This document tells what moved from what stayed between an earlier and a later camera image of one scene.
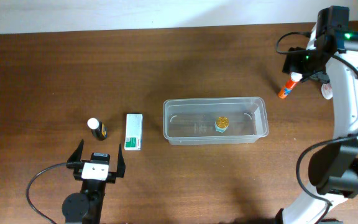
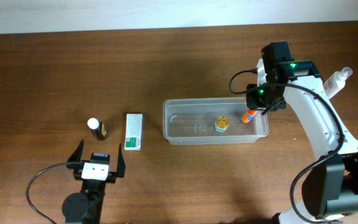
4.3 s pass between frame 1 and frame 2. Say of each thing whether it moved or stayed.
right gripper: moved
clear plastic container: stayed
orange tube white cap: moved
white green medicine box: stayed
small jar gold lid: stayed
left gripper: stayed
